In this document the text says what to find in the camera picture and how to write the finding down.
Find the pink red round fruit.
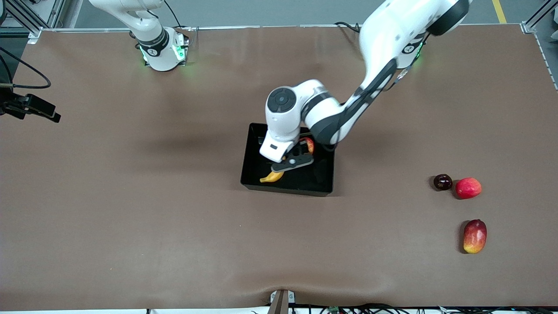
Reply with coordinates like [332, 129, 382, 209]
[455, 177, 483, 200]

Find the black plastic box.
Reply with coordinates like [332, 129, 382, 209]
[240, 123, 336, 197]

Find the aluminium frame profile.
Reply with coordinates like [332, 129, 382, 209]
[521, 0, 558, 34]
[0, 0, 66, 44]

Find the brown table edge clamp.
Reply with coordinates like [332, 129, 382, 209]
[269, 289, 296, 314]

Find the brown table mat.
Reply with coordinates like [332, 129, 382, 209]
[0, 25, 558, 311]

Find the black arm base cable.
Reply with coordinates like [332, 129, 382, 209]
[334, 21, 363, 34]
[161, 0, 192, 48]

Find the red yellow mango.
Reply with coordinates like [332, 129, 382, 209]
[463, 219, 487, 254]

